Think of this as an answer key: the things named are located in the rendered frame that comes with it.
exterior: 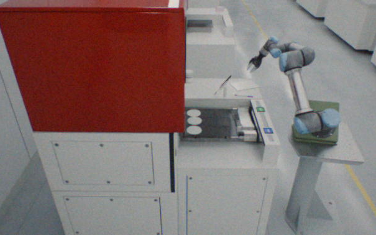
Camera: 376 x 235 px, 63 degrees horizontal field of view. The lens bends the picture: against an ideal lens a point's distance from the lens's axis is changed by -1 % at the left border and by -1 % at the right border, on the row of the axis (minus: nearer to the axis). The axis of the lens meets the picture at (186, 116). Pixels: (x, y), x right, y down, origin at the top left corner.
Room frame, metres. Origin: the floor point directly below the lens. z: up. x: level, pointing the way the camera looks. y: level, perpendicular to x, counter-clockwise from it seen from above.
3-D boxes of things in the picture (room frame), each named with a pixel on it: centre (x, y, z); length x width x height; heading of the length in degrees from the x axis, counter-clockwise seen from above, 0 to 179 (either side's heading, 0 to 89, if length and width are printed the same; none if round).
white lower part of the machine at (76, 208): (1.64, 0.41, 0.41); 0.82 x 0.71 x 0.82; 0
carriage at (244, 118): (1.84, -0.42, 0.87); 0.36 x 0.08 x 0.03; 0
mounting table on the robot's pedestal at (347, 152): (1.75, -0.94, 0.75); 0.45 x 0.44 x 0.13; 81
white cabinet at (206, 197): (1.91, -0.26, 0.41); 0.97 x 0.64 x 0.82; 0
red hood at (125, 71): (1.64, 0.38, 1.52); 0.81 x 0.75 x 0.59; 0
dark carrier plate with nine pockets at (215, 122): (1.83, -0.16, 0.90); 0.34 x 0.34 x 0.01; 0
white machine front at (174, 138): (1.64, 0.07, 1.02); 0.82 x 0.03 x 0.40; 0
